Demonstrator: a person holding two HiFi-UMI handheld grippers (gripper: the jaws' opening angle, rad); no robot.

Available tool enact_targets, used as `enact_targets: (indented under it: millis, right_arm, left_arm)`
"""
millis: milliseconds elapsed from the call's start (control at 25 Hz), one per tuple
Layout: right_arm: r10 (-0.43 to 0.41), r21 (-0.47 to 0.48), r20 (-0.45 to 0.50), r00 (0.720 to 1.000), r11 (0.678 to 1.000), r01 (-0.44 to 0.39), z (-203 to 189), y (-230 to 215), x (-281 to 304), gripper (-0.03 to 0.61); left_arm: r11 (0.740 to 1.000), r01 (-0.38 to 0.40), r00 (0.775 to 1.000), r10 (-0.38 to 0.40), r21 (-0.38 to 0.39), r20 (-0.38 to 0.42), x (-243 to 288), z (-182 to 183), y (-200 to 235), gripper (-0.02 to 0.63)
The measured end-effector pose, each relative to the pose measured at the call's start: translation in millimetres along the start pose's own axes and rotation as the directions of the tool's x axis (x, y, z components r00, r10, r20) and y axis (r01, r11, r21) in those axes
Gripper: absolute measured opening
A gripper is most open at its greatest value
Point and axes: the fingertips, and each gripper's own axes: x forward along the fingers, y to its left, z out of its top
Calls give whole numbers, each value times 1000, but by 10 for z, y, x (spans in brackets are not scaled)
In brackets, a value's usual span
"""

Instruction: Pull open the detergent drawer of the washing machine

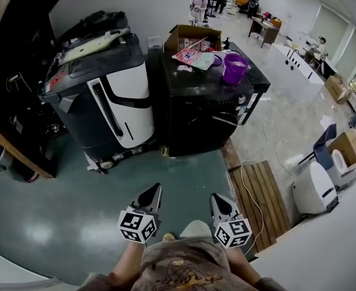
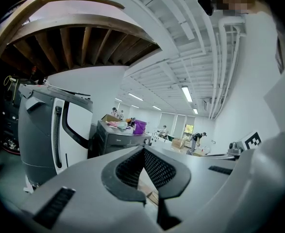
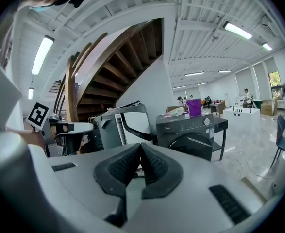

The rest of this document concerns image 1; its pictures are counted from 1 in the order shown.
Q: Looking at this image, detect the white toilet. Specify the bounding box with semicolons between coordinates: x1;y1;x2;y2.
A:
331;149;349;175

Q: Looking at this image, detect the dark wooden shelf frame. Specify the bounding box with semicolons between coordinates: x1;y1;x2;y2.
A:
0;0;77;180

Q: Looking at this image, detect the black washing machine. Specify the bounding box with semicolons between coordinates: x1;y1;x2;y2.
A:
161;42;271;158

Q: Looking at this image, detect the wooden desk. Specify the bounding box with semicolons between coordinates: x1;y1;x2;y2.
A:
247;16;281;49

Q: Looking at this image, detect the white rounded appliance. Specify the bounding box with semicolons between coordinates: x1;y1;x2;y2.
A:
292;161;340;215

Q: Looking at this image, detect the small white box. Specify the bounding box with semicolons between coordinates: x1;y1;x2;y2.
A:
146;35;164;54

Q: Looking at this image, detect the white sink counter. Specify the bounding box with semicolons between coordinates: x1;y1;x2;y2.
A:
269;42;326;87

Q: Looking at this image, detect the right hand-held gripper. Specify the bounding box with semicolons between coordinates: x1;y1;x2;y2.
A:
210;193;253;249

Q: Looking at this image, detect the closed cardboard box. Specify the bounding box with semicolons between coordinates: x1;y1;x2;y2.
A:
324;75;352;105

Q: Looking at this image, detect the white cable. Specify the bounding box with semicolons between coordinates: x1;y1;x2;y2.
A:
261;121;298;179
240;161;265;256

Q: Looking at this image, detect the person's right forearm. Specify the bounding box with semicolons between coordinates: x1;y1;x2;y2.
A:
225;246;263;284

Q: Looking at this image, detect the white flat panel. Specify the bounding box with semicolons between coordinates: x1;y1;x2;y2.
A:
53;27;132;64

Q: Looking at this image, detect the person's brown printed shirt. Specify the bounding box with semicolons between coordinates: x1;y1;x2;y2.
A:
79;240;289;291

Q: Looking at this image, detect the purple lid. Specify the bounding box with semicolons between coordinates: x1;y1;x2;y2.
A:
210;55;226;68

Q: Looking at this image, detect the open cardboard box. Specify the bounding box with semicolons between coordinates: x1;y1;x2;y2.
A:
163;24;223;53

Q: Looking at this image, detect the black detergent drawer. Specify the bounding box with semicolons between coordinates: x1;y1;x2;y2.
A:
170;91;202;111

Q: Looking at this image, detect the person's light trouser leg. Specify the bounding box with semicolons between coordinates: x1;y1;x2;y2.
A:
178;219;214;239

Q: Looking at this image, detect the pink detergent bag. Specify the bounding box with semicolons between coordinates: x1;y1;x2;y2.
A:
172;47;216;72

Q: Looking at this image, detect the cardboard box with toilet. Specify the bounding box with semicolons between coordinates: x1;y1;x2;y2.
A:
327;128;356;177

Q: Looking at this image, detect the blue chair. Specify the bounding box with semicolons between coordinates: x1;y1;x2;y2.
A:
298;122;338;172

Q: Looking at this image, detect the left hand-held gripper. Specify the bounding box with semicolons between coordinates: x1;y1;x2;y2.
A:
118;183;163;244

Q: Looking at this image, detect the purple bucket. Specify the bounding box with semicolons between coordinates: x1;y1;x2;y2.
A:
220;53;249;86

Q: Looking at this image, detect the wooden slatted board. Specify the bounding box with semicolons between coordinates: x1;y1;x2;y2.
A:
227;160;291;253

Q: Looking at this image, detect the black bag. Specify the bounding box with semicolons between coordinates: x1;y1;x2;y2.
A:
58;10;129;44

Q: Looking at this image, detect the person's left forearm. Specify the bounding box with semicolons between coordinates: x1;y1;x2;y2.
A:
108;240;146;284

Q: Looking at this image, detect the black and white machine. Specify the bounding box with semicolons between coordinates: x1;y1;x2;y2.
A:
38;25;155;174

